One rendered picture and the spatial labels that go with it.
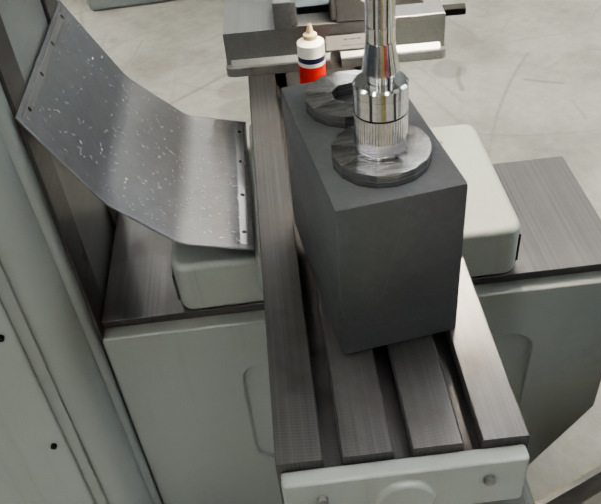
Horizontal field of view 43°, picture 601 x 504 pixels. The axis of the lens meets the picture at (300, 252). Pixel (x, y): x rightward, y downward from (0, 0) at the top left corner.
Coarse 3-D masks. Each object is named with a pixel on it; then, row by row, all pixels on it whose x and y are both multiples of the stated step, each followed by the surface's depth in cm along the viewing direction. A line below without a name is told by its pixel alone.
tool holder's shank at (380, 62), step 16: (368, 0) 58; (384, 0) 57; (368, 16) 58; (384, 16) 58; (368, 32) 59; (384, 32) 59; (368, 48) 60; (384, 48) 60; (368, 64) 61; (384, 64) 60; (368, 80) 62; (384, 80) 62
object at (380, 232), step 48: (288, 96) 78; (336, 96) 76; (288, 144) 82; (336, 144) 68; (432, 144) 69; (336, 192) 65; (384, 192) 64; (432, 192) 64; (336, 240) 66; (384, 240) 67; (432, 240) 68; (336, 288) 71; (384, 288) 70; (432, 288) 72; (384, 336) 75
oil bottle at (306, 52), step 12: (312, 36) 108; (300, 48) 108; (312, 48) 108; (324, 48) 109; (300, 60) 110; (312, 60) 109; (324, 60) 110; (300, 72) 111; (312, 72) 110; (324, 72) 111
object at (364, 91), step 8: (360, 72) 64; (400, 72) 63; (360, 80) 63; (400, 80) 62; (408, 80) 63; (360, 88) 62; (368, 88) 62; (376, 88) 62; (384, 88) 62; (392, 88) 62; (400, 88) 62; (408, 88) 63; (360, 96) 62; (368, 96) 62; (376, 96) 61; (384, 96) 61; (392, 96) 61; (400, 96) 62
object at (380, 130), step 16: (368, 112) 63; (384, 112) 62; (400, 112) 63; (368, 128) 64; (384, 128) 63; (400, 128) 64; (368, 144) 65; (384, 144) 64; (400, 144) 65; (384, 160) 66
